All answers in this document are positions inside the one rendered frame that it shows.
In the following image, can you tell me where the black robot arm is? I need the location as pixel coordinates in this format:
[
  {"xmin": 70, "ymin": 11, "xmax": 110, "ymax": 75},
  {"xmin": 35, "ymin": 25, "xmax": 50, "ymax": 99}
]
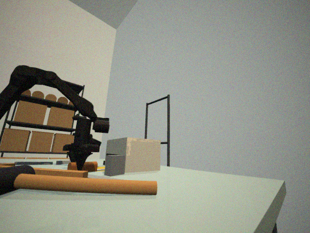
[{"xmin": 0, "ymin": 65, "xmax": 110, "ymax": 134}]

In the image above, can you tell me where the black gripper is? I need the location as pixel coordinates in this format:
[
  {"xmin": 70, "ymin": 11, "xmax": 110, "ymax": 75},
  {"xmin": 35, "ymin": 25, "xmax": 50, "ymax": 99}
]
[{"xmin": 62, "ymin": 130, "xmax": 100, "ymax": 171}]

